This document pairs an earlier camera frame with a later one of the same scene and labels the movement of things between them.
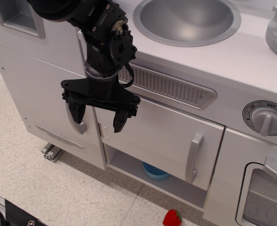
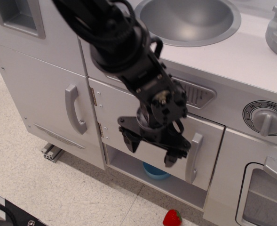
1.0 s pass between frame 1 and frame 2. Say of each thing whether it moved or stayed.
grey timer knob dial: stayed
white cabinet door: stayed
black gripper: moved
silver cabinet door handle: stayed
